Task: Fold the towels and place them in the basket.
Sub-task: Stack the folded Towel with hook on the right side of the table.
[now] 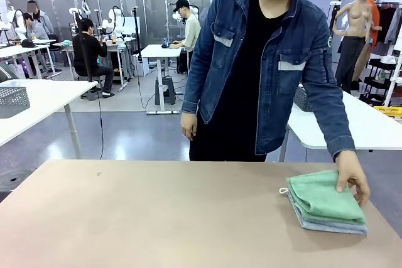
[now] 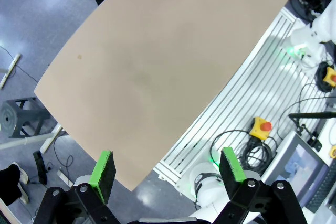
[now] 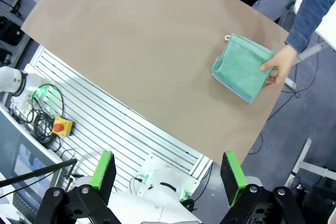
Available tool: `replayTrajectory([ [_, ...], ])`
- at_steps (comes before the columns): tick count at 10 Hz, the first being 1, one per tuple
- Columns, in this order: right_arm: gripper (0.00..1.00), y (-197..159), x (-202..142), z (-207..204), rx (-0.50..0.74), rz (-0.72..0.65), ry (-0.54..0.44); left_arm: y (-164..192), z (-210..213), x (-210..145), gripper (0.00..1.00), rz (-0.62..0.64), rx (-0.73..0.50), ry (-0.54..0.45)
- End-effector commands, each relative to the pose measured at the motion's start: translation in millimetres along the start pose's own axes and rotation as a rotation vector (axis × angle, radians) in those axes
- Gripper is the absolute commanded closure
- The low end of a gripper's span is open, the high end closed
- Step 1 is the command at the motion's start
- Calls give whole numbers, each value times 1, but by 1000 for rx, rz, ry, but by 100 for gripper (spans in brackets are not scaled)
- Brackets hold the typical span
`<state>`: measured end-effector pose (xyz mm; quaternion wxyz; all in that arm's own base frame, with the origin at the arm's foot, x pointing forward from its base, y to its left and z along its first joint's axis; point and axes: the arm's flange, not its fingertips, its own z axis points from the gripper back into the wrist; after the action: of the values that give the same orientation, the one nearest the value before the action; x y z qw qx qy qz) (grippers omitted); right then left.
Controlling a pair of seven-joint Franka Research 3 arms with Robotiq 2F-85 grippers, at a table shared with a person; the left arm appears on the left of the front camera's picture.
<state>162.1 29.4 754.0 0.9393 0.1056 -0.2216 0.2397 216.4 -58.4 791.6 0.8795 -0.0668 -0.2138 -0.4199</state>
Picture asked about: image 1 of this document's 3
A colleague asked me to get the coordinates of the mannequin in orange shirt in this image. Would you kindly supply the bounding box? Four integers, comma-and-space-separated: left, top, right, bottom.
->
351, 0, 383, 82

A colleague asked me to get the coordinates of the person's left hand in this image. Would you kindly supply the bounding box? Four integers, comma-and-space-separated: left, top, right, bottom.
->
335, 150, 371, 208

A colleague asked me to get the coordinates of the long white desk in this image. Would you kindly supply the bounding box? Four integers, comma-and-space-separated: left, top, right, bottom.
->
0, 44, 60, 79

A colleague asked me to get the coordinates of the mint green towel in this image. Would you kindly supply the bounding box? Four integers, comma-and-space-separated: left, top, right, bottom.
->
279, 169, 367, 227

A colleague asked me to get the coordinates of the white rectangular table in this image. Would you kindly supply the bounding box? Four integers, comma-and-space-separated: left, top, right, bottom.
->
0, 78, 99, 159
278, 90, 402, 163

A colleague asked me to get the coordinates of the white metal rack frame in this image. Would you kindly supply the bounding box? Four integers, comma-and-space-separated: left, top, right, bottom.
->
383, 40, 402, 107

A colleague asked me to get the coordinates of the thin black floor cable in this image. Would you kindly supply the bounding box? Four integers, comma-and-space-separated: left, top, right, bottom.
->
95, 81, 104, 159

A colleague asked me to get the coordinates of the person's right hand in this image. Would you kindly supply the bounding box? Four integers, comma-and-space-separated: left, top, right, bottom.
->
181, 114, 198, 141

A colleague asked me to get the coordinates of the white computer tower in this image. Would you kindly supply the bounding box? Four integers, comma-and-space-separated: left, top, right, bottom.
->
131, 53, 150, 77

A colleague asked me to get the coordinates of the black shelf cart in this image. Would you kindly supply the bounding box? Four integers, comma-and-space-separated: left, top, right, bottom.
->
359, 56, 402, 107

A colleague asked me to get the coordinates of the white workbench desk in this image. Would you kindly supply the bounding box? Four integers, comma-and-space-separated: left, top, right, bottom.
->
59, 40, 133, 88

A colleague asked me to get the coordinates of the grey hanging garment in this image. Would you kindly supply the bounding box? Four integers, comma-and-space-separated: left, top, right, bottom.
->
384, 7, 402, 45

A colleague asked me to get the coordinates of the person in beige shirt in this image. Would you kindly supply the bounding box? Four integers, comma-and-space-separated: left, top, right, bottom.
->
169, 0, 202, 74

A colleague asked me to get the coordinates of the black tripod with white head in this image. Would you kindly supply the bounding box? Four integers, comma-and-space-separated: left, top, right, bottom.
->
328, 1, 342, 32

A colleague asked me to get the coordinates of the yellow plastic crate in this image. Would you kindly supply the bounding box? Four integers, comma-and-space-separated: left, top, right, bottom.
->
373, 105, 402, 121

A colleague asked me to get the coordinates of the standing person in grey jacket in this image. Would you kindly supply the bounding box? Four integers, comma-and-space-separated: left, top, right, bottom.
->
26, 0, 54, 36

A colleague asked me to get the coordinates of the seated person in grey top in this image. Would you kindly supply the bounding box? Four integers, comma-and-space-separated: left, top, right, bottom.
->
22, 13, 48, 40

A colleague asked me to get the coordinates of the light blue towel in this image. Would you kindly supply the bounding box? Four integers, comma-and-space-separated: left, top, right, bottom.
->
287, 192, 368, 236

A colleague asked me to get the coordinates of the person's right forearm denim sleeve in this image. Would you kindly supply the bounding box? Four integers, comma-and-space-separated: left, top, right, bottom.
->
181, 73, 208, 118

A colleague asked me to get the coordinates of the white standing desk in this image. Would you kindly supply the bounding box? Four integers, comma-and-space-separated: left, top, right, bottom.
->
140, 44, 183, 115

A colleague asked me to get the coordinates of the black hanging garment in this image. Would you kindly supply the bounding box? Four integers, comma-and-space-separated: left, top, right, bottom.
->
376, 6, 399, 45

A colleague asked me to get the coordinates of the black camera pole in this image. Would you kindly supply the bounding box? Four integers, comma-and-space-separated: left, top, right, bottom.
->
131, 6, 144, 63

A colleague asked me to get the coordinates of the seated person in black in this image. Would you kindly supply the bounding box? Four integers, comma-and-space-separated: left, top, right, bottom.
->
72, 18, 116, 98

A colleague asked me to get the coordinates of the person in denim jacket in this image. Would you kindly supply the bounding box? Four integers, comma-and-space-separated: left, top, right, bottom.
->
181, 0, 357, 163

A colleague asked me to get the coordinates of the dark grey mesh basket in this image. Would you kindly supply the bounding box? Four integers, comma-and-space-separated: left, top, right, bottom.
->
293, 85, 315, 112

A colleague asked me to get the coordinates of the clear plastic container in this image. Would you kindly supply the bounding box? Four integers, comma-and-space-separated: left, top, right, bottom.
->
0, 79, 29, 88

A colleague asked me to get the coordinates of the light grey mesh basket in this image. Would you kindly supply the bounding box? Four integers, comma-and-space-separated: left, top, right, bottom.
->
0, 85, 31, 119

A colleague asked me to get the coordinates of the person's left forearm denim sleeve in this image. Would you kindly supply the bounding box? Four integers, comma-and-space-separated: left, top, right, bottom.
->
309, 92, 357, 162

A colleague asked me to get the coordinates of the bare torso mannequin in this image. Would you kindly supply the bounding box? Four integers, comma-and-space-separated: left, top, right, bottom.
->
333, 0, 374, 93

